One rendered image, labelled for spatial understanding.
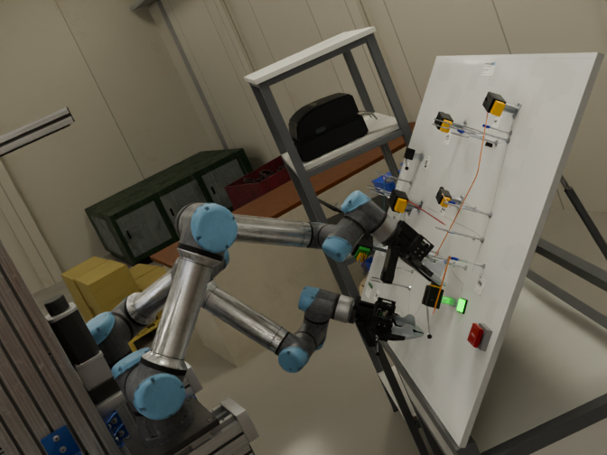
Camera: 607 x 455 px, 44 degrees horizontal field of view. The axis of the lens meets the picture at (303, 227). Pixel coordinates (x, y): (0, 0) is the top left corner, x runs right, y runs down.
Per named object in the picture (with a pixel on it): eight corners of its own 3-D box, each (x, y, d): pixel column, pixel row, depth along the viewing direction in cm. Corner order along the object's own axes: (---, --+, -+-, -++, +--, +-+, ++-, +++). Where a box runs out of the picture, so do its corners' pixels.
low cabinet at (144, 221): (221, 196, 1142) (200, 151, 1123) (267, 200, 979) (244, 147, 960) (107, 255, 1074) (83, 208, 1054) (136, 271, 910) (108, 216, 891)
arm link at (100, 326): (88, 369, 238) (69, 333, 235) (114, 346, 249) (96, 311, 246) (116, 364, 232) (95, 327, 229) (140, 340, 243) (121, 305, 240)
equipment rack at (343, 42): (424, 470, 328) (254, 79, 281) (390, 408, 387) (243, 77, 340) (527, 422, 330) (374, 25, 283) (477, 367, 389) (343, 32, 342)
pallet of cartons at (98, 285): (167, 292, 765) (136, 232, 747) (205, 312, 657) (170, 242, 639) (91, 336, 734) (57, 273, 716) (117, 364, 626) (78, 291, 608)
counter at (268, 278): (484, 212, 600) (449, 117, 579) (230, 372, 514) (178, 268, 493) (428, 208, 670) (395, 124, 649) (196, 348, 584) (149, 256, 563)
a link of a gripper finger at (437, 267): (457, 272, 205) (431, 251, 206) (444, 288, 204) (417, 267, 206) (456, 273, 208) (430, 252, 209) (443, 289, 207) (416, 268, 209)
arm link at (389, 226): (373, 235, 203) (365, 233, 211) (386, 246, 204) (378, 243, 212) (390, 214, 203) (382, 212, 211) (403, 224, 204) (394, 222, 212)
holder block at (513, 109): (511, 92, 211) (483, 83, 209) (523, 106, 201) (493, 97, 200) (505, 106, 213) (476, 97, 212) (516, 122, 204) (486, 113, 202)
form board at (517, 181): (363, 302, 303) (359, 301, 303) (441, 57, 286) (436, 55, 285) (465, 449, 189) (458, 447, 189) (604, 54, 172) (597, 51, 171)
